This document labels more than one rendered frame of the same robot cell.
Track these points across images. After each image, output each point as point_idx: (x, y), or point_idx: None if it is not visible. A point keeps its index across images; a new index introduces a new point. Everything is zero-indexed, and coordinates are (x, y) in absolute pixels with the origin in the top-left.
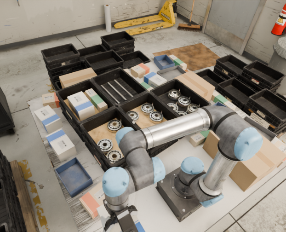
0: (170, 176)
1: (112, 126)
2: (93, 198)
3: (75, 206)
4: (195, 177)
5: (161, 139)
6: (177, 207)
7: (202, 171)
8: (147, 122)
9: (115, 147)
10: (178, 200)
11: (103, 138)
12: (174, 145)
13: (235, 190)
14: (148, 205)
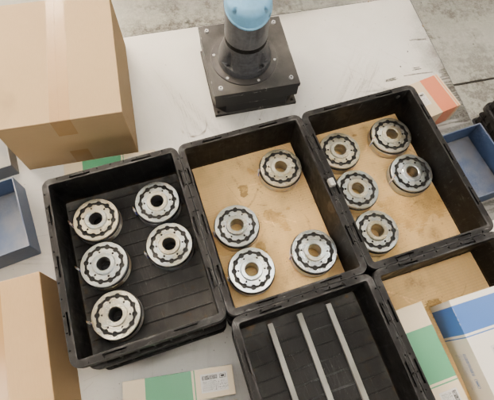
0: (268, 80)
1: (384, 224)
2: (432, 98)
3: (459, 118)
4: None
5: None
6: (283, 29)
7: None
8: (268, 222)
9: (380, 171)
10: (275, 39)
11: (408, 207)
12: None
13: (138, 51)
14: (319, 80)
